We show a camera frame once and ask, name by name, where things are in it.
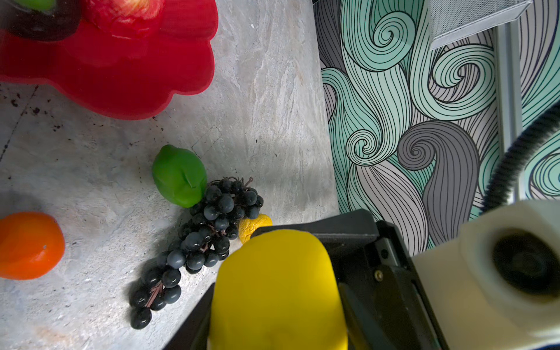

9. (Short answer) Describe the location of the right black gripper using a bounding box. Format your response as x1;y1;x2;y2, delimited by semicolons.
251;209;449;350

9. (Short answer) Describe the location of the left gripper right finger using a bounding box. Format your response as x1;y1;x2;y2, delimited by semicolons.
338;283;395;350

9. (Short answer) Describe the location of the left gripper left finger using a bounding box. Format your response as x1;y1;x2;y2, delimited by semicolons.
163;284;215;350

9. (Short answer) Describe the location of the large yellow fake lemon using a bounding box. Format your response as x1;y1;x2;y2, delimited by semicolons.
208;230;349;349

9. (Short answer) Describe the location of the small yellow fake lemon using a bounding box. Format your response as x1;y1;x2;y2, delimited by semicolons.
239;214;273;244

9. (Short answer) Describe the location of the green fake lime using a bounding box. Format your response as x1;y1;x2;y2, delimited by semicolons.
152;144;207;208

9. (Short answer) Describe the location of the red flower-shaped fruit bowl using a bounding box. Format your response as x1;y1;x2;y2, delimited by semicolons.
1;1;218;120

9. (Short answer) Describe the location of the red wrinkled fake pepper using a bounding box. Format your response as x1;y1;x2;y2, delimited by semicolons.
81;0;165;39

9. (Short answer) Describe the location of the black fake grape bunch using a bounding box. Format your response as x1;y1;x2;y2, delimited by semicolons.
129;176;264;330

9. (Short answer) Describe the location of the orange fake tomato right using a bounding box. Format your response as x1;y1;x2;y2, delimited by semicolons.
1;211;66;280

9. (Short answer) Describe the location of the clear acrylic wall box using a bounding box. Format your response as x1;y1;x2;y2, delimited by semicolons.
427;0;532;50

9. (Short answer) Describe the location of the aluminium wall rail right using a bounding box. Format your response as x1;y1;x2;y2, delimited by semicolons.
491;20;526;204

